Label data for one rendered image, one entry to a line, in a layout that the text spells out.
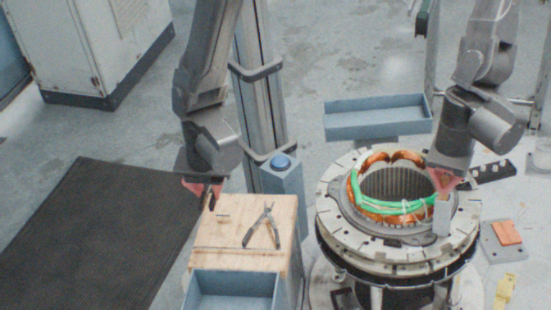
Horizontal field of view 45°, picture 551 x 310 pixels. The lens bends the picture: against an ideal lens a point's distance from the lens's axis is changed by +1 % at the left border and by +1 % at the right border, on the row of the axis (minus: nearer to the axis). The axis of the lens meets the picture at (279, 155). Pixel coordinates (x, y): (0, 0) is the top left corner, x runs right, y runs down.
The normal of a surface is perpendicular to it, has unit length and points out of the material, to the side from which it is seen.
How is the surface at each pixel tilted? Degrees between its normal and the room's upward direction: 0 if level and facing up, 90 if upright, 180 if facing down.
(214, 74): 113
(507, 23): 75
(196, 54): 80
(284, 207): 0
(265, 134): 90
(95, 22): 90
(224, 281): 90
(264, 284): 90
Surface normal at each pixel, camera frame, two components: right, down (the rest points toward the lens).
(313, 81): -0.10, -0.75
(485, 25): -0.72, 0.00
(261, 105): 0.57, 0.50
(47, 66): -0.26, 0.65
